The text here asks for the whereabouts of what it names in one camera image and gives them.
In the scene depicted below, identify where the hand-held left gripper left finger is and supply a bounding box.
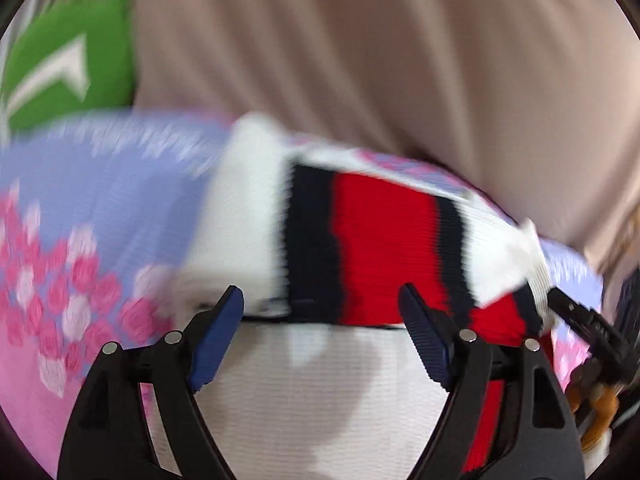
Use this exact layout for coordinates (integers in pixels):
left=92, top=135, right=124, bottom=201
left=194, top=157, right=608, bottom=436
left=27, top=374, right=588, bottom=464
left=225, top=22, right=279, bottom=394
left=57, top=285, right=246, bottom=480

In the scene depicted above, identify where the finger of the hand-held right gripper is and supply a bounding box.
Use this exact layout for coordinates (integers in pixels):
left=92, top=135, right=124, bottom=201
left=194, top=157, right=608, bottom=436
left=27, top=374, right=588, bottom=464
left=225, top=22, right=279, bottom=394
left=546, top=287, right=623, bottom=363

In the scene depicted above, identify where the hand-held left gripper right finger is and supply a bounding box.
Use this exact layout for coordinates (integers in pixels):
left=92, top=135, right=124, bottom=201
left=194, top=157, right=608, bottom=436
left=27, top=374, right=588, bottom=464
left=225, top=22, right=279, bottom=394
left=398, top=282, right=586, bottom=480

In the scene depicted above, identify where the pink floral bed sheet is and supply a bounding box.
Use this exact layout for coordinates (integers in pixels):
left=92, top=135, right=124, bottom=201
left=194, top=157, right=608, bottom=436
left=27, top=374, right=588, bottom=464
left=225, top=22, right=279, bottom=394
left=0, top=110, right=606, bottom=466

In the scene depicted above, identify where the beige draped cloth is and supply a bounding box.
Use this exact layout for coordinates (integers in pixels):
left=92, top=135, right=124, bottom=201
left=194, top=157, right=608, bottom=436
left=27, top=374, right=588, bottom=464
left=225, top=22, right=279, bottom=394
left=131, top=0, right=640, bottom=273

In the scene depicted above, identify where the green plush pillow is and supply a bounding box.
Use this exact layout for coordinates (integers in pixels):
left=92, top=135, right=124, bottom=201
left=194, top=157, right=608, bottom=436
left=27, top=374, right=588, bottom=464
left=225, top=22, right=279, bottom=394
left=2, top=0, right=137, bottom=132

